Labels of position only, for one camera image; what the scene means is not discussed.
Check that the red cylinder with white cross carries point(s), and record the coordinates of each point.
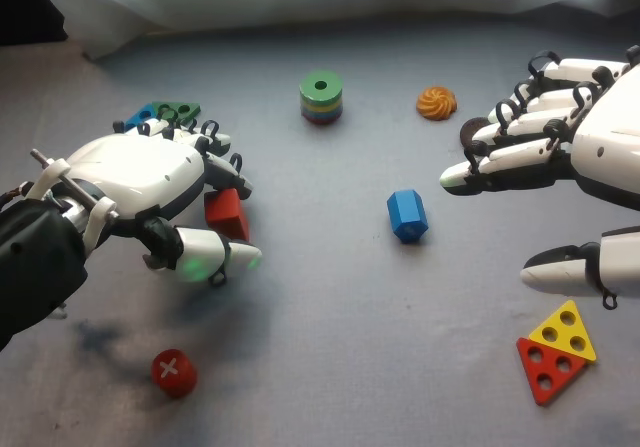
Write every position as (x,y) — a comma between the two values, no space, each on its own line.
(172,373)

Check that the red rectangular block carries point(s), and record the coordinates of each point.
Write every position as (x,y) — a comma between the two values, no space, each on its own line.
(225,212)

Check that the yellow triangle with holes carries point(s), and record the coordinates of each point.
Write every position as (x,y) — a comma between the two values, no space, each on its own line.
(565,334)

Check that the orange swirl cookie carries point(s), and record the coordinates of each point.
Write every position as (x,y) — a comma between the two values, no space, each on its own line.
(436,103)

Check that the blue triangle with holes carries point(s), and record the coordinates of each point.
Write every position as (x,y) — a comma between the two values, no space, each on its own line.
(139,119)

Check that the red triangle with holes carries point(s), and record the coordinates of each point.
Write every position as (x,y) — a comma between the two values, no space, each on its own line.
(547,374)

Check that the dark chocolate sandwich cookie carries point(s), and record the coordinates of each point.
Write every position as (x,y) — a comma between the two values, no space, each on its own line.
(470,129)

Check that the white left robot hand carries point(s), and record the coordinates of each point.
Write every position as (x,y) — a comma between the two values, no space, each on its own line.
(135,172)

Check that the green triangle with holes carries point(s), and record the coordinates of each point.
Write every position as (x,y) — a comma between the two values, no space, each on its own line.
(175,109)

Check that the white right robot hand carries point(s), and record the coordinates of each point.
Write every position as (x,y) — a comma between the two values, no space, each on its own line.
(615,152)

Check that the grey table cloth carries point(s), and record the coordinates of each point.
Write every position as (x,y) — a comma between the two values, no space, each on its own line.
(325,292)

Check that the blue hexagonal block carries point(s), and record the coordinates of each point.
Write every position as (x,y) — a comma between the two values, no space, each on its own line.
(407,214)

